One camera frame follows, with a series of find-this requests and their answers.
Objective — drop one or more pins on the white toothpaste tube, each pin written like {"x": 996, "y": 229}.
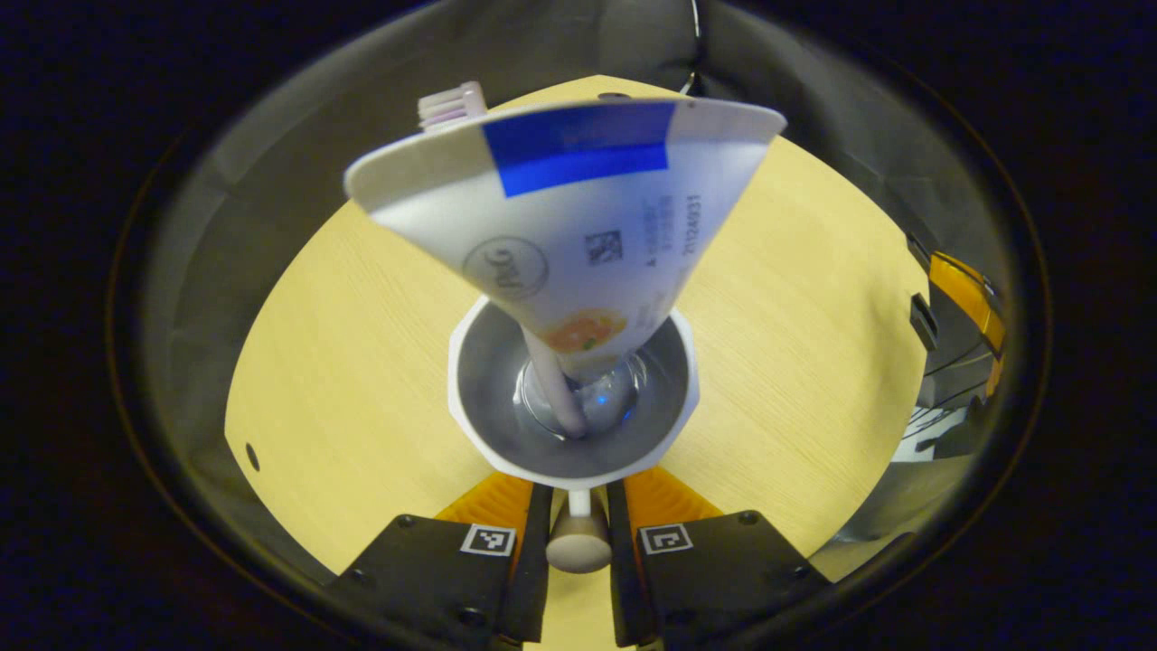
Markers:
{"x": 578, "y": 226}

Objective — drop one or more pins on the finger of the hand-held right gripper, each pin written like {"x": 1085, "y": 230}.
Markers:
{"x": 967, "y": 294}

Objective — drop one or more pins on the white toothbrush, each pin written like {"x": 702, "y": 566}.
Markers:
{"x": 452, "y": 107}

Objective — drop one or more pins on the light wooden desktop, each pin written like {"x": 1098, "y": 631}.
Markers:
{"x": 343, "y": 362}

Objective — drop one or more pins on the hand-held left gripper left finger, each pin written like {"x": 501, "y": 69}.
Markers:
{"x": 535, "y": 579}

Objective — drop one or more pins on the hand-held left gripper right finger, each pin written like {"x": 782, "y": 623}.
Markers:
{"x": 622, "y": 579}

